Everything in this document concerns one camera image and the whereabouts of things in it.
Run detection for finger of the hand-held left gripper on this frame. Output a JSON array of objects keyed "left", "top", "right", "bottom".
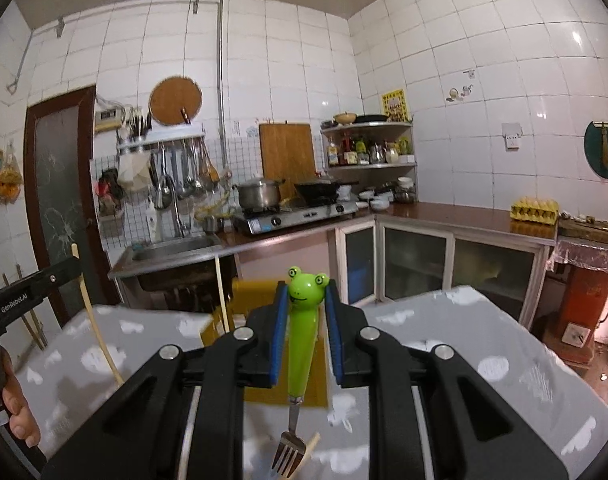
[{"left": 0, "top": 257, "right": 83, "bottom": 346}]

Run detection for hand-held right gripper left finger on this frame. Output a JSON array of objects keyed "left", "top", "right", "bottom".
[{"left": 41, "top": 281, "right": 290, "bottom": 480}]

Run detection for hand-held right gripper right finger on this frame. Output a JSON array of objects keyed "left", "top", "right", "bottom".
[{"left": 325, "top": 281, "right": 571, "bottom": 480}]

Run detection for green frog handle fork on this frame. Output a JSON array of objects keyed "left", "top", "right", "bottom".
[{"left": 271, "top": 266, "right": 331, "bottom": 479}]

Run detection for wooden chopstick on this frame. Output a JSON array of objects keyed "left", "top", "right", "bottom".
[
  {"left": 71, "top": 243, "right": 124, "bottom": 389},
  {"left": 216, "top": 258, "right": 231, "bottom": 334},
  {"left": 289, "top": 432, "right": 321, "bottom": 479}
]

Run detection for hanging cooking utensils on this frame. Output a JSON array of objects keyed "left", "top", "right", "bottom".
[{"left": 149, "top": 139, "right": 221, "bottom": 212}]

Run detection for person's left hand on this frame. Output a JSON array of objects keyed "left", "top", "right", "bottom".
[{"left": 0, "top": 346, "right": 41, "bottom": 449}]

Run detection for dark brown glass door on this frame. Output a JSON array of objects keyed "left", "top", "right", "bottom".
[{"left": 24, "top": 85, "right": 121, "bottom": 327}]

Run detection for orange hanging bag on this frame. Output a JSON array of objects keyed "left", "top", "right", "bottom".
[{"left": 0, "top": 142, "right": 24, "bottom": 206}]

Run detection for white kitchen cabinet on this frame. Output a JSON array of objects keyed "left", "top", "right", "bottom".
[{"left": 334, "top": 200, "right": 558, "bottom": 332}]

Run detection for steel gas stove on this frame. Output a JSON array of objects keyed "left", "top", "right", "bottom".
[{"left": 232, "top": 199, "right": 360, "bottom": 236}]

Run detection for steel sink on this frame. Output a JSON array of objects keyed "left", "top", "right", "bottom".
[{"left": 108, "top": 234, "right": 226, "bottom": 279}]

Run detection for steel cooking pot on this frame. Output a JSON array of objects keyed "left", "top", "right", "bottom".
[{"left": 232, "top": 176, "right": 286, "bottom": 211}]

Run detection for stack of white bowls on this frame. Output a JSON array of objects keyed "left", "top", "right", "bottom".
[{"left": 356, "top": 187, "right": 393, "bottom": 211}]

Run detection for black wok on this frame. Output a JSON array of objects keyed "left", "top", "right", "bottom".
[{"left": 293, "top": 180, "right": 360, "bottom": 202}]

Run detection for grey cloud print tablecloth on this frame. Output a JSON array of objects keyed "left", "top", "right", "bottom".
[{"left": 6, "top": 285, "right": 608, "bottom": 480}]

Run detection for white hanging cloth bag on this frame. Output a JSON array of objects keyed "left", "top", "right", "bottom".
[{"left": 116, "top": 152, "right": 150, "bottom": 191}]

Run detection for rectangular wooden cutting board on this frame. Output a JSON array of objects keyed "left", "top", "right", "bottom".
[{"left": 258, "top": 122, "right": 318, "bottom": 192}]

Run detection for row of condiment bottles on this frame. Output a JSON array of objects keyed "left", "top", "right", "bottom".
[{"left": 325, "top": 132, "right": 415, "bottom": 167}]

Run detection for white corner shelf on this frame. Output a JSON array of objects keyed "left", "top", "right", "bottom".
[{"left": 320, "top": 120, "right": 419, "bottom": 169}]

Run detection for yellow egg carton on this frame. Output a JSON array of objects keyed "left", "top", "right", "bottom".
[{"left": 510, "top": 196, "right": 561, "bottom": 224}]

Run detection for round wooden board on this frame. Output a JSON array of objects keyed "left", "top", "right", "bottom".
[{"left": 149, "top": 76, "right": 204, "bottom": 127}]

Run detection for wooden tray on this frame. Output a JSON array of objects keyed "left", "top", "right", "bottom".
[{"left": 556, "top": 215, "right": 608, "bottom": 249}]

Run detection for white wall box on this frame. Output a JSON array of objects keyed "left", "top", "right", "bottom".
[{"left": 94, "top": 104, "right": 125, "bottom": 134}]

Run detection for white wall rack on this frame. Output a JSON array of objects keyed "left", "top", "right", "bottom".
[{"left": 116, "top": 124, "right": 207, "bottom": 154}]

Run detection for yellow wall poster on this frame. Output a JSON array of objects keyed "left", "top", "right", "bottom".
[{"left": 380, "top": 89, "right": 409, "bottom": 122}]

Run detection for grey wall pipe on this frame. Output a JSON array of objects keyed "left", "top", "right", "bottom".
[{"left": 216, "top": 0, "right": 228, "bottom": 172}]

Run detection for white wall socket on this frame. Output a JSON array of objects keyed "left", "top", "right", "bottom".
[{"left": 501, "top": 122, "right": 524, "bottom": 150}]

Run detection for green round wall plaque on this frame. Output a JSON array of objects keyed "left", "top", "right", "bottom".
[{"left": 584, "top": 120, "right": 608, "bottom": 180}]

